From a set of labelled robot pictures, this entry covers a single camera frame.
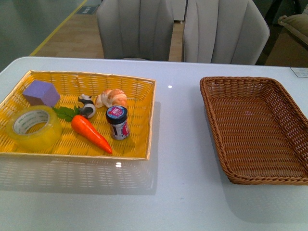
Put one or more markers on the brown wicker basket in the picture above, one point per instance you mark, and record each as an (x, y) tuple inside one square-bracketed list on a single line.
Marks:
[(260, 133)]

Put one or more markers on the clear yellow tape roll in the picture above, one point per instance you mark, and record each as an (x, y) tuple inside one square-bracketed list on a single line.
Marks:
[(34, 128)]

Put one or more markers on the yellow woven basket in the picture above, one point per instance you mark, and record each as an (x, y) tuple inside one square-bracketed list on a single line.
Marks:
[(140, 93)]

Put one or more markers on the small blue lidded jar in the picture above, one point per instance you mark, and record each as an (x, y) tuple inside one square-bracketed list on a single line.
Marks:
[(116, 116)]

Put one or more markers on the toy croissant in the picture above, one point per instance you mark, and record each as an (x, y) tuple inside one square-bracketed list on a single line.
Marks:
[(110, 98)]

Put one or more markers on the black white animal figurine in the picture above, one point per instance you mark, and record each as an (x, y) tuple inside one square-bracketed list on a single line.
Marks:
[(88, 110)]

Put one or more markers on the orange toy carrot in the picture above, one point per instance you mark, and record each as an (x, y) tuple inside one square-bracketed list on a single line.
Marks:
[(83, 127)]

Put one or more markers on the left grey upholstered chair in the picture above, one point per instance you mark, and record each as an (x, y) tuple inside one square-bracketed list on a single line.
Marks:
[(136, 29)]

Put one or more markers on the grey upholstered chair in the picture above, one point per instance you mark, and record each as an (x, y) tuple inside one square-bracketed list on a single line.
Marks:
[(136, 29), (223, 32)]

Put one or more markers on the right grey upholstered chair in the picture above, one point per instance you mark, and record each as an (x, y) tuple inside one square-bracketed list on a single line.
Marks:
[(223, 32)]

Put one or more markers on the purple foam cube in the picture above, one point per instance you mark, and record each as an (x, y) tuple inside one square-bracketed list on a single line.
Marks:
[(41, 93)]

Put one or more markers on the table label sticker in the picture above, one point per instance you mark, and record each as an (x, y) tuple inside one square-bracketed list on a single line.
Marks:
[(300, 71)]

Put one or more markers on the tan cushioned sofa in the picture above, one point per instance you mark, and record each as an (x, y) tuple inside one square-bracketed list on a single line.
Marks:
[(297, 25)]

